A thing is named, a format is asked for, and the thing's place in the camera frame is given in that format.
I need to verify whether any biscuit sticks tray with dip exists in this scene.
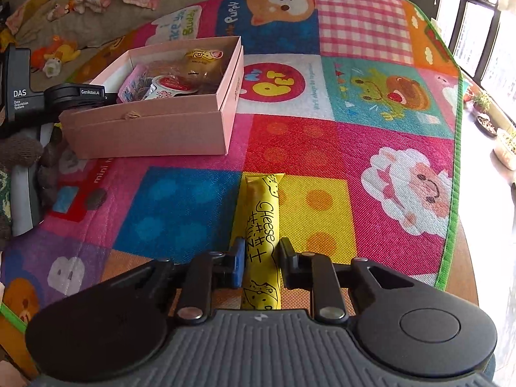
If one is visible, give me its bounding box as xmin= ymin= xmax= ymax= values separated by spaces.
xmin=118 ymin=64 xmax=153 ymax=103

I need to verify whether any yellow cheese snack bar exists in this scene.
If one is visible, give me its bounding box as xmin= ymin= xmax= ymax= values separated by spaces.
xmin=232 ymin=172 xmax=284 ymax=310

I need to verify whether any colourful cartoon play mat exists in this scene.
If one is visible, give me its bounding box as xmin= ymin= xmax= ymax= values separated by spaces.
xmin=0 ymin=0 xmax=464 ymax=372

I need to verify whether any gloved left hand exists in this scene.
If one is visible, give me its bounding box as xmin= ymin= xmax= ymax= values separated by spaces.
xmin=1 ymin=123 xmax=67 ymax=249

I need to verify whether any pink cardboard box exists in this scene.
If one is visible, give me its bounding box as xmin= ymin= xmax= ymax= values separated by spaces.
xmin=59 ymin=36 xmax=244 ymax=159

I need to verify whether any white plant pot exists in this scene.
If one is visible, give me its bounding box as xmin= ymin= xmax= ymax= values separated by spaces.
xmin=493 ymin=128 xmax=516 ymax=171

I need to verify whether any orange yellow plush toy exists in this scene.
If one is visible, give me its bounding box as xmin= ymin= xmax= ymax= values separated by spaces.
xmin=30 ymin=35 xmax=81 ymax=78

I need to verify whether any round yellow bun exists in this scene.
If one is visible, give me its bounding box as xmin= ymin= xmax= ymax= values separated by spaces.
xmin=178 ymin=48 xmax=225 ymax=86

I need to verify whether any rice cracker sandwich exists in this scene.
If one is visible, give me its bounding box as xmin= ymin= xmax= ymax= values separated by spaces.
xmin=143 ymin=75 xmax=199 ymax=101

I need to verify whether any dark plant dish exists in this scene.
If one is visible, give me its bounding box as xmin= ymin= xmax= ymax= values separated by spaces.
xmin=475 ymin=114 xmax=498 ymax=138

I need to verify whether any pink yellow folded blanket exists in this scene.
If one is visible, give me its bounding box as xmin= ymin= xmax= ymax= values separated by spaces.
xmin=5 ymin=0 xmax=50 ymax=36

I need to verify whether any sausage bread bun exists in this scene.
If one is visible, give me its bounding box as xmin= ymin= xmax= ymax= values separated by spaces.
xmin=146 ymin=59 xmax=188 ymax=79

